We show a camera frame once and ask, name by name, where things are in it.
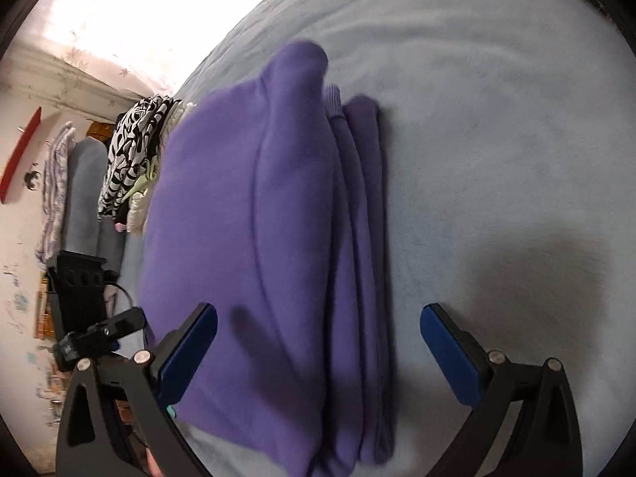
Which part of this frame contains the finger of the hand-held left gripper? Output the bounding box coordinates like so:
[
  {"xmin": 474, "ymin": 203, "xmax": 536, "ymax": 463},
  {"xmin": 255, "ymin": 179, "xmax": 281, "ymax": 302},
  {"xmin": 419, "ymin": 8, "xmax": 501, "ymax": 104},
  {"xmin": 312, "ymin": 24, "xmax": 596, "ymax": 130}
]
[{"xmin": 106, "ymin": 307, "xmax": 146, "ymax": 342}]

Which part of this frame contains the folded grey blanket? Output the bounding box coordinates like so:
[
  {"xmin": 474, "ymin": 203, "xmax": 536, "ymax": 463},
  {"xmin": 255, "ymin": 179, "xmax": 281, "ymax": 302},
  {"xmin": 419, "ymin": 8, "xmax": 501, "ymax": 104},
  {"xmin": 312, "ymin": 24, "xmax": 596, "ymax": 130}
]
[{"xmin": 60, "ymin": 138, "xmax": 107, "ymax": 254}]

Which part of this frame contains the white puffy folded jacket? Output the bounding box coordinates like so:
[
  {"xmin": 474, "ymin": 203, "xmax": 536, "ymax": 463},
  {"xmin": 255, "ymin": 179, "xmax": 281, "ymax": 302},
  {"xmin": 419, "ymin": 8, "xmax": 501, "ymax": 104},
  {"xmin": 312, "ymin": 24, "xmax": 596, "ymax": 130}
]
[{"xmin": 126, "ymin": 191, "xmax": 152, "ymax": 234}]

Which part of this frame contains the purple zip hoodie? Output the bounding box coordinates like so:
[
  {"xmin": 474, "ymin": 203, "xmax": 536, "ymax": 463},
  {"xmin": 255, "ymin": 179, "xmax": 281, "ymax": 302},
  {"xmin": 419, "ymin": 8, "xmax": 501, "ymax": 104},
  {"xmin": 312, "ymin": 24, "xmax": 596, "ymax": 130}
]
[{"xmin": 138, "ymin": 40, "xmax": 396, "ymax": 477}]

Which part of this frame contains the red wall shelf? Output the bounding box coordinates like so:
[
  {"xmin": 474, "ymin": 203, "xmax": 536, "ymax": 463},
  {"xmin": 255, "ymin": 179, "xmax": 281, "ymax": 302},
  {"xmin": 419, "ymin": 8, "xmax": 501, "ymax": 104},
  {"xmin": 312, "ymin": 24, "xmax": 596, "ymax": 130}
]
[{"xmin": 0, "ymin": 107, "xmax": 43, "ymax": 204}]

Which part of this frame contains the grey-blue pillow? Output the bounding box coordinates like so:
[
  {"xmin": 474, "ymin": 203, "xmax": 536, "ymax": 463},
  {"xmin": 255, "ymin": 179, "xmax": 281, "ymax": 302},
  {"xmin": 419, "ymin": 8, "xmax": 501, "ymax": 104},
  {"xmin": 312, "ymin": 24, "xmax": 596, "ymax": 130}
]
[{"xmin": 97, "ymin": 219, "xmax": 127, "ymax": 274}]

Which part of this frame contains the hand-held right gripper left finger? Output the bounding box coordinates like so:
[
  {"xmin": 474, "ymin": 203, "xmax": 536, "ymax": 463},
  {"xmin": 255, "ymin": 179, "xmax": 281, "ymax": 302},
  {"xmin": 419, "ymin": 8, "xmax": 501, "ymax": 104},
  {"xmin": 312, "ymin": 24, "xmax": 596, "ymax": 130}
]
[{"xmin": 54, "ymin": 302, "xmax": 219, "ymax": 477}]

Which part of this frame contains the blue-grey fleece blanket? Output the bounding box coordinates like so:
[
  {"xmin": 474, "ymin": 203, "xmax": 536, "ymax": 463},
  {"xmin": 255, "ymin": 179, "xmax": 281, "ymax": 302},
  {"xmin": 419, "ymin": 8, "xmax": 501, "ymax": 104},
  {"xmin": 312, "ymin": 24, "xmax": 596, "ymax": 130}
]
[{"xmin": 114, "ymin": 0, "xmax": 636, "ymax": 477}]

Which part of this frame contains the light green folded garment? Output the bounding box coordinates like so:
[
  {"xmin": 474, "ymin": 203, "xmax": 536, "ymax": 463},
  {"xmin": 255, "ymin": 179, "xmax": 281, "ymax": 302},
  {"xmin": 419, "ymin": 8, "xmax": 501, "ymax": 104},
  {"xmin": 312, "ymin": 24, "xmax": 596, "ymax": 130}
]
[{"xmin": 126, "ymin": 102, "xmax": 197, "ymax": 200}]

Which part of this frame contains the black white printed folded garment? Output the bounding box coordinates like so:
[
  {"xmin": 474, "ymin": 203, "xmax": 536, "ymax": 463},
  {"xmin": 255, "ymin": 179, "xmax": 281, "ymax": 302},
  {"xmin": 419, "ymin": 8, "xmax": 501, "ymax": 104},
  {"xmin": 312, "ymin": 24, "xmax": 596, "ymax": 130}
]
[{"xmin": 97, "ymin": 94, "xmax": 182, "ymax": 222}]

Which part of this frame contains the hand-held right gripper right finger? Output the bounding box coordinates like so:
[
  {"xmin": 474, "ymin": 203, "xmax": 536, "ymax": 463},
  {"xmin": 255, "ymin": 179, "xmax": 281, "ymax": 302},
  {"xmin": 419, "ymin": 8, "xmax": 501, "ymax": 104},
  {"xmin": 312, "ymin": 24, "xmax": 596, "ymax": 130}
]
[{"xmin": 420, "ymin": 303, "xmax": 583, "ymax": 477}]

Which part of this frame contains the purple floral quilt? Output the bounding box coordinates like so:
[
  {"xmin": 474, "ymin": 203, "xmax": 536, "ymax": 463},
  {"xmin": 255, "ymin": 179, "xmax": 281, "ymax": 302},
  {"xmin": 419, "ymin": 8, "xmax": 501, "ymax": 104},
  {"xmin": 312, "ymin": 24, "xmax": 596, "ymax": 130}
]
[{"xmin": 35, "ymin": 122, "xmax": 76, "ymax": 271}]

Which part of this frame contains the white floral curtain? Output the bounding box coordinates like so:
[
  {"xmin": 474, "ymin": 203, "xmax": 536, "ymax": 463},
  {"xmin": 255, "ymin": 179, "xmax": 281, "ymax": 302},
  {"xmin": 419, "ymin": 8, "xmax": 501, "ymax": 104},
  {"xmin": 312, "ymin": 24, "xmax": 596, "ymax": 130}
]
[{"xmin": 10, "ymin": 0, "xmax": 279, "ymax": 105}]

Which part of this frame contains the orange wooden cabinet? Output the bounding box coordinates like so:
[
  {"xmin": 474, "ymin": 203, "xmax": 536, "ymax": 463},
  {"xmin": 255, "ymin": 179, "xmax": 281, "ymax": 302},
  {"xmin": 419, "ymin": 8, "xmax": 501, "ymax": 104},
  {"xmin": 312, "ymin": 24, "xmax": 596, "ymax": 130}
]
[{"xmin": 35, "ymin": 288, "xmax": 55, "ymax": 341}]

